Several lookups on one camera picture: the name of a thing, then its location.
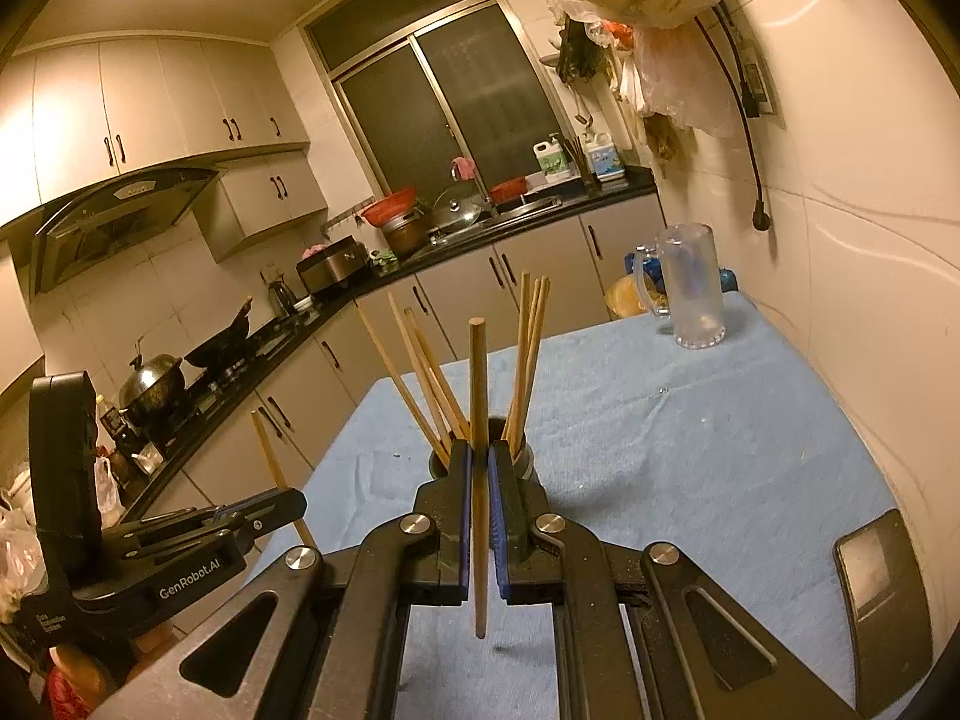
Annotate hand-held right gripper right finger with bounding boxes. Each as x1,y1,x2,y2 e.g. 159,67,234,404
487,441,863,720

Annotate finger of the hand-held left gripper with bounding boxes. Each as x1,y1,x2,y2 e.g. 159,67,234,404
103,499,250,542
101,487,310,563

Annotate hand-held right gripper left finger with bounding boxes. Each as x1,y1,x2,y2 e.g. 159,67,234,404
90,441,475,720

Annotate slim wooden chopstick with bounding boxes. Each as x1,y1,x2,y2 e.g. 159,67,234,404
469,319,490,640
250,409,320,550

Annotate dark round chopstick holder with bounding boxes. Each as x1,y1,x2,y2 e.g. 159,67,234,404
427,415,537,492

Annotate bunch of chopsticks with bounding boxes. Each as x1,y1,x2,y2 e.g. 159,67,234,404
354,272,552,466

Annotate clear plastic mug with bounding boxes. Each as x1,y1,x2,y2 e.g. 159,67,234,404
631,223,730,351

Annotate person's left hand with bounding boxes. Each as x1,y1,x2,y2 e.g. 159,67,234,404
46,607,185,720

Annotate dark sauce bottle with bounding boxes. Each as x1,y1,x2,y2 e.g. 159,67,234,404
94,394,132,466

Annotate white plastic bags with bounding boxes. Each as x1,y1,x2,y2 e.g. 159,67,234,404
0,457,125,616

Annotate steel pot with lid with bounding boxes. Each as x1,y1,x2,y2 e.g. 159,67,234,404
118,356,187,428

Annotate gas stove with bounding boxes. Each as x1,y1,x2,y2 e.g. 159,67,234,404
135,322,301,451

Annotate black frying pan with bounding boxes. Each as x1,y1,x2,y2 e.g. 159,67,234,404
184,298,256,370

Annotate blue table cloth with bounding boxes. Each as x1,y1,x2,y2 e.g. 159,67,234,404
247,291,901,720

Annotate steel kettle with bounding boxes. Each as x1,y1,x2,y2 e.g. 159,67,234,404
266,279,301,320

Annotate yellow plastic bag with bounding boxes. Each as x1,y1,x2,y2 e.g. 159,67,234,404
604,274,668,321

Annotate steel countertop appliance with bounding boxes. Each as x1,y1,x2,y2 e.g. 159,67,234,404
295,235,370,296

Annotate white lower cabinets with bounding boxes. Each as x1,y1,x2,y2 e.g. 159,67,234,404
112,191,665,541

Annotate white cabinets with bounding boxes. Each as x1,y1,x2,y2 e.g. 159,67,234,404
0,37,331,263
112,191,665,541

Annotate black range hood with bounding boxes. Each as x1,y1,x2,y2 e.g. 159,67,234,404
28,167,228,295

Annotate brown pot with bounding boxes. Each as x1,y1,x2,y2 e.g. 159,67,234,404
382,216,427,256

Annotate glass pot lid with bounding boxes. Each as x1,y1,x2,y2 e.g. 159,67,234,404
429,181,485,233

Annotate steel sink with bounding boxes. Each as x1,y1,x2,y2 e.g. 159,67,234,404
427,193,563,245

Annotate large red basin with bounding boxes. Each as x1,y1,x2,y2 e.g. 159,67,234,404
361,187,419,227

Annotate steel faucet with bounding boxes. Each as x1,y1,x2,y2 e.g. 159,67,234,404
450,157,492,215

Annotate black kitchen countertop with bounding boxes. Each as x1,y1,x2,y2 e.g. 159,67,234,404
0,165,657,526

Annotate black counter utensil cage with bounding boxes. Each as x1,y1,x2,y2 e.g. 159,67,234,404
562,131,597,188

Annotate green label detergent bottle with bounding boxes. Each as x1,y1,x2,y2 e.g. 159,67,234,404
532,133,571,182

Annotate blue label detergent bottle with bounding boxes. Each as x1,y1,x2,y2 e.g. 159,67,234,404
583,129,625,182

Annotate black smartphone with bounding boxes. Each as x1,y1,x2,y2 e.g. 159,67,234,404
832,508,935,719

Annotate white upper cabinets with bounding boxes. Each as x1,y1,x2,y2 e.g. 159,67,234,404
0,37,331,263

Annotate kitchen window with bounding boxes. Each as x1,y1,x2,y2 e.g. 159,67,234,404
304,0,571,200

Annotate bunch of hanging plastic bags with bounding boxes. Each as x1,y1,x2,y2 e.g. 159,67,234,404
555,15,743,166

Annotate black power cable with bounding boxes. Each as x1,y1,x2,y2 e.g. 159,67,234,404
694,11,773,233

